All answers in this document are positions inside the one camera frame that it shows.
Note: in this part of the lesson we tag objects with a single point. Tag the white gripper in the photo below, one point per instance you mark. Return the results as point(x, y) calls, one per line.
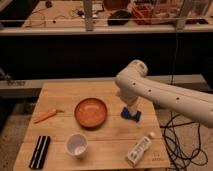
point(132, 106)

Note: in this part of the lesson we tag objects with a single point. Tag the grey metal post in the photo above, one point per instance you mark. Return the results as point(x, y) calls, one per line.
point(88, 14)

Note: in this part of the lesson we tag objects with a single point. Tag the black object on bench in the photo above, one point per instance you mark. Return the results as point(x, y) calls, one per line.
point(119, 17)

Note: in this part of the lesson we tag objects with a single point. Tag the white plastic cup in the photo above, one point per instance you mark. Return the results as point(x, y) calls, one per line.
point(76, 145)

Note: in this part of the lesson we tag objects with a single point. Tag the orange toy carrot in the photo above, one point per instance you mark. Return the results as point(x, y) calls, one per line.
point(47, 115)

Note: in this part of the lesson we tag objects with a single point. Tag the orange wooden bowl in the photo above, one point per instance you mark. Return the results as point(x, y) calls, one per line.
point(90, 112)

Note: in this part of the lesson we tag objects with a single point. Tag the orange basket on bench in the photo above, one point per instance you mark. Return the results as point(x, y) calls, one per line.
point(142, 14)

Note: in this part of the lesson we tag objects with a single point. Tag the black white striped block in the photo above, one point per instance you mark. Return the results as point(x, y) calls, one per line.
point(39, 153)

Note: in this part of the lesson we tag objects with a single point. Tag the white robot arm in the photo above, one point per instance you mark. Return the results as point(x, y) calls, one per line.
point(132, 83)

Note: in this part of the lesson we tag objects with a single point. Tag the blue sponge block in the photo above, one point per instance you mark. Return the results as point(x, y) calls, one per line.
point(126, 115)

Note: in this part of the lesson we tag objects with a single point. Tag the white plastic bottle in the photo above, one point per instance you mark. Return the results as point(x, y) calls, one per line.
point(136, 152)

